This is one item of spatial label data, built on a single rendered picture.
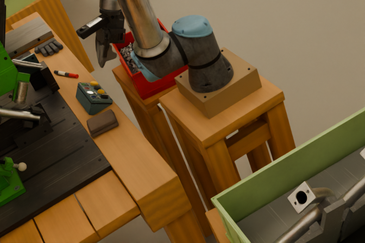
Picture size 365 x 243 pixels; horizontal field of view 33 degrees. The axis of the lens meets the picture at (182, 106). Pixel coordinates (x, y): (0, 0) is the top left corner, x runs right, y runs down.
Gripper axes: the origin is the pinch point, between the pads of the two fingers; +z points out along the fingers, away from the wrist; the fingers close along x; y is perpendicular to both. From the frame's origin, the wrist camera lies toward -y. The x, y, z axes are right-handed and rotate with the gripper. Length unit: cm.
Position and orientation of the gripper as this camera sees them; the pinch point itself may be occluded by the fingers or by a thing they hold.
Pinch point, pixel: (100, 64)
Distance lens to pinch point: 219.5
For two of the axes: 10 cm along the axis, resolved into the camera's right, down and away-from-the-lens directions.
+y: 8.6, -0.9, 5.1
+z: -1.2, 9.2, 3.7
